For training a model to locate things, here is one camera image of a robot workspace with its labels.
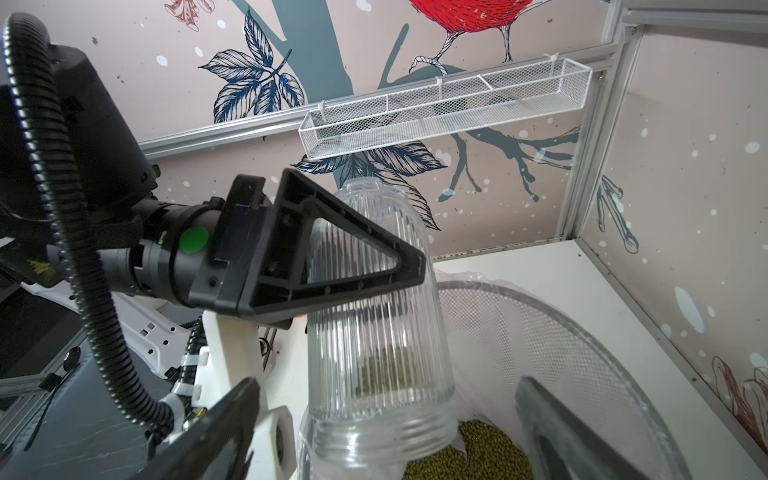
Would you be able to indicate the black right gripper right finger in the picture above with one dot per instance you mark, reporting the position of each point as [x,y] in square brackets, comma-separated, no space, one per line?
[561,446]

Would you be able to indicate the clear plastic bin liner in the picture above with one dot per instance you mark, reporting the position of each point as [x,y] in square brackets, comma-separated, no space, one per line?
[480,336]

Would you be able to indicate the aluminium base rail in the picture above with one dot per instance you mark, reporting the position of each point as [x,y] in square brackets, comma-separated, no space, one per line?
[33,395]

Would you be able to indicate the white wire mesh shelf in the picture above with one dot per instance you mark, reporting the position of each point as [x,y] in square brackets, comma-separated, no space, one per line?
[446,106]

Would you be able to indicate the mung beans in bin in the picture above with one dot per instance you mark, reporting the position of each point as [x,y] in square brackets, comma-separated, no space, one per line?
[488,454]

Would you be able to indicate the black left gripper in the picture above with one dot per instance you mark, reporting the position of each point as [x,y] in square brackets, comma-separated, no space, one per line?
[248,258]

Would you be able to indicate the green lid mung bean jar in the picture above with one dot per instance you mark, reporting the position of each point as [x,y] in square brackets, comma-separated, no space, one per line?
[380,377]

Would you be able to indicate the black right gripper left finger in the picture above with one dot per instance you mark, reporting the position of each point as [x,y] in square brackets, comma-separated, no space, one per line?
[216,446]

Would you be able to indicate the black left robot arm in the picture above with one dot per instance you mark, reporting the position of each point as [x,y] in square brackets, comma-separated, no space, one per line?
[74,179]

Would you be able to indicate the white mesh trash bin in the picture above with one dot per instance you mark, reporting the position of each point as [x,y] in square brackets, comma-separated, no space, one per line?
[570,372]

